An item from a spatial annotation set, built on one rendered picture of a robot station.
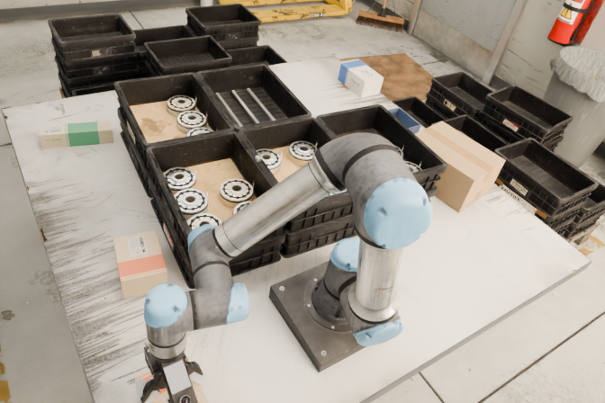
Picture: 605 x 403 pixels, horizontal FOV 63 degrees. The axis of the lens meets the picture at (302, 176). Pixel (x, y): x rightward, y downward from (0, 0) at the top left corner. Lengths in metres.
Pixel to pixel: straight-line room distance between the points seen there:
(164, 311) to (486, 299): 1.06
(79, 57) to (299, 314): 2.07
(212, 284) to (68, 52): 2.16
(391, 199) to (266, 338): 0.69
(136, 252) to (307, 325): 0.52
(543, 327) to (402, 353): 1.36
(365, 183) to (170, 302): 0.41
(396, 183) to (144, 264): 0.82
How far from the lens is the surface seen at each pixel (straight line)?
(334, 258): 1.23
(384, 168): 0.85
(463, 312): 1.60
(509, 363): 2.50
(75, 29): 3.24
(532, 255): 1.90
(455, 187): 1.88
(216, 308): 0.97
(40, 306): 2.39
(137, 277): 1.41
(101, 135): 1.95
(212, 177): 1.60
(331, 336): 1.37
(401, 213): 0.82
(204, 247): 1.03
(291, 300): 1.40
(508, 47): 4.52
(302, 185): 0.95
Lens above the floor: 1.87
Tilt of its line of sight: 39 degrees down
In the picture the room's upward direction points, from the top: 11 degrees clockwise
